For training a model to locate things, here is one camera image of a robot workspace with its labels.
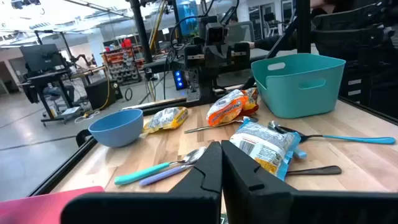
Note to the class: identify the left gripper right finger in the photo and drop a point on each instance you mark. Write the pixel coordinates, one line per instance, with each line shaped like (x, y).
(248, 199)

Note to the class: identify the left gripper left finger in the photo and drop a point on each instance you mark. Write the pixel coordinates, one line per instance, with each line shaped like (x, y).
(199, 199)

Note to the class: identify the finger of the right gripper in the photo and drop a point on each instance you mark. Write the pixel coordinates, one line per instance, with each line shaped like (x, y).
(211, 60)
(224, 60)

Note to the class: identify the orange white snack packet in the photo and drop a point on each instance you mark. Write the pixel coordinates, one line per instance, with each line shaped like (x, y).
(225, 109)

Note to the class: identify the red yellow snack packet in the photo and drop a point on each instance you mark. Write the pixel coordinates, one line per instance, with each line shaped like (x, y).
(252, 101)

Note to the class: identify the blue-edged snack packet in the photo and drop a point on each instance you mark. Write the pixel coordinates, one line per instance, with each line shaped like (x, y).
(264, 146)

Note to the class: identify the plain black spoon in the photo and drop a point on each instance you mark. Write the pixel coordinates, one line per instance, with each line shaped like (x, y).
(317, 170)

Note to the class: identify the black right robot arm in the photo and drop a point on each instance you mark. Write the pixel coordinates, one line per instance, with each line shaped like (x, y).
(206, 84)

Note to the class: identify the black box blue lights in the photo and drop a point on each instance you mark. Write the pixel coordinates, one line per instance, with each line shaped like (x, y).
(179, 80)

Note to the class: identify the grey laptop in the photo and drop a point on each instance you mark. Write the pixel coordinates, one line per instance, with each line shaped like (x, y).
(242, 32)

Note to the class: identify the person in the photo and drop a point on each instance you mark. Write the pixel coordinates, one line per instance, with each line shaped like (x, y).
(273, 43)

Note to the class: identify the plain silver spoon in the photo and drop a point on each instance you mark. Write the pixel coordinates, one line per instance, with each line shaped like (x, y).
(199, 128)

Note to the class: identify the shelf with red bins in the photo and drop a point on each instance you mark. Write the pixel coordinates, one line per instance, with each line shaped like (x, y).
(122, 67)

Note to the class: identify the black computer tower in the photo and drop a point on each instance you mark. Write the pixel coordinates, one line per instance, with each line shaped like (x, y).
(101, 93)

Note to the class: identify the blue bowl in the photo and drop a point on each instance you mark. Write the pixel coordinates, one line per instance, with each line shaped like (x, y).
(116, 130)

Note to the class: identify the black stacked storage cases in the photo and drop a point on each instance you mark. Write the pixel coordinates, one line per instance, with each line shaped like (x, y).
(357, 46)

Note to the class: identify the grey office chair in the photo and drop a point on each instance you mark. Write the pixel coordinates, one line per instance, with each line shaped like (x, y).
(59, 93)

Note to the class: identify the black standing desk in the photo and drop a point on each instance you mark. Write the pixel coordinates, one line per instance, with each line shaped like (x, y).
(46, 77)

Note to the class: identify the black computer monitor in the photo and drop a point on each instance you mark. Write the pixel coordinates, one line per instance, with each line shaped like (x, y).
(40, 57)

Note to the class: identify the pink translucent plastic bin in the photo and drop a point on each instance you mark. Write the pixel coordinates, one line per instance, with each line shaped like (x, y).
(31, 208)

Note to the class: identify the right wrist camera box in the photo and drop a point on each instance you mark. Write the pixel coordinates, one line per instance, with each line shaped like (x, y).
(216, 33)

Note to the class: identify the black frame clamp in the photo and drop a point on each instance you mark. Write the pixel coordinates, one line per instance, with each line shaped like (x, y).
(81, 137)

